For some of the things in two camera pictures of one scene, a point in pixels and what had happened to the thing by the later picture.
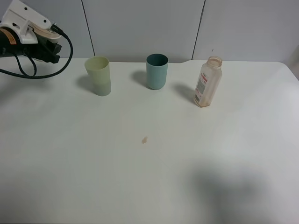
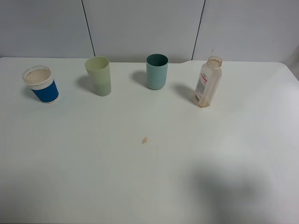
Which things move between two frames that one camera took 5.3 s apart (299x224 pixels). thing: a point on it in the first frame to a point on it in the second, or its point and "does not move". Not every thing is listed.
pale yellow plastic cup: [98, 66] does not move
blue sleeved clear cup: [48, 33] to [40, 80]
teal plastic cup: [157, 66] does not move
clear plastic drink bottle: [209, 80] does not move
